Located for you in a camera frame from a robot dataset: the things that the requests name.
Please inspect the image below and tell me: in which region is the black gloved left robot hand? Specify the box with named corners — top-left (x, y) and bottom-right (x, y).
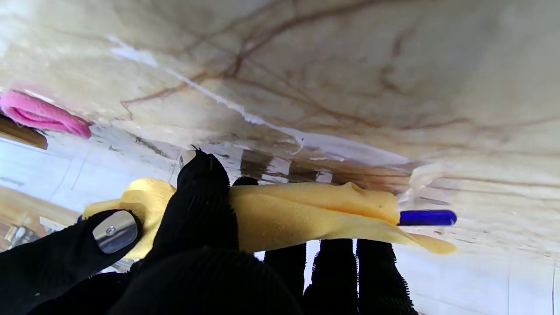
top-left (0, 149), bottom-right (418, 315)

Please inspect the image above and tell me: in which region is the yellow microfibre cloth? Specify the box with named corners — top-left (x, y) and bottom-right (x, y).
top-left (82, 177), bottom-right (458, 259)

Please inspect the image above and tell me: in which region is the blue glass rod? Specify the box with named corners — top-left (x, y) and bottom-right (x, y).
top-left (78, 210), bottom-right (457, 227)

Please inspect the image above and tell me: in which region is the brown wooden tray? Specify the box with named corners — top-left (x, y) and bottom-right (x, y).
top-left (0, 115), bottom-right (49, 150)

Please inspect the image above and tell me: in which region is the pink hair tie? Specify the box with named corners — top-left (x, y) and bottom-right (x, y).
top-left (0, 90), bottom-right (92, 140)

